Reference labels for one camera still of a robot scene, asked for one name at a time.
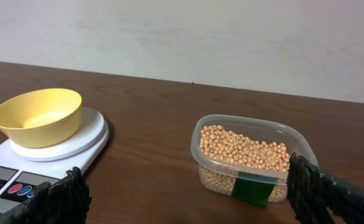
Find clear plastic container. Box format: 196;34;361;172
190;114;318;207

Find green tape label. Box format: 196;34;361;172
231;172;278;208

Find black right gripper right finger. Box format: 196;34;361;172
287;153;364;224

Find pile of soybeans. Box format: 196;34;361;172
198;125;290;195

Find white digital kitchen scale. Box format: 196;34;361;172
0;107;110;215

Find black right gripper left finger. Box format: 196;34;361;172
0;167;92;224

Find yellow plastic bowl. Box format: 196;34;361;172
0;88;82;148

